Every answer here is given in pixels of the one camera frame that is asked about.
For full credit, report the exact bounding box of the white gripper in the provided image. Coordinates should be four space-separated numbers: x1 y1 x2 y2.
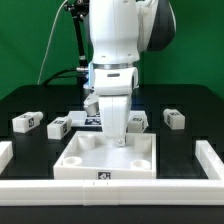
87 64 138 146

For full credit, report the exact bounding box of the white square tabletop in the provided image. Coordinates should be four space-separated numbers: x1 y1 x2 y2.
53 131 157 180

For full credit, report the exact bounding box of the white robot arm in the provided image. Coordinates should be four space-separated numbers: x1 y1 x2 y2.
89 0 176 146

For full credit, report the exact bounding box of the white marker tag sheet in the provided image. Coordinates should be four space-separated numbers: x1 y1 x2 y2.
68 111 101 127

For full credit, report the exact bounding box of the black cable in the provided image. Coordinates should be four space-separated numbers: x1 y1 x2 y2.
42 67 88 86

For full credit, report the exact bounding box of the black camera stand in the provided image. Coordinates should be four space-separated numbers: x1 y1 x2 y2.
64 0 89 73

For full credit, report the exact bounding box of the white fence front wall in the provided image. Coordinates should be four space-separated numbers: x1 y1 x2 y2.
0 179 224 206

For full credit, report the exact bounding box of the white fence wall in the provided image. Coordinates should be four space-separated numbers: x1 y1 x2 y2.
0 179 224 206
0 141 13 174
195 140 224 181

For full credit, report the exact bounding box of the white fence right wall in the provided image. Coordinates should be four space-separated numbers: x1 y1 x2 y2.
195 140 224 181

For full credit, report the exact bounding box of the white fence left wall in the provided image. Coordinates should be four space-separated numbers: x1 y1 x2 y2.
0 141 13 174

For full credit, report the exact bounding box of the white cable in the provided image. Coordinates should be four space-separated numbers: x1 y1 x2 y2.
37 0 69 86

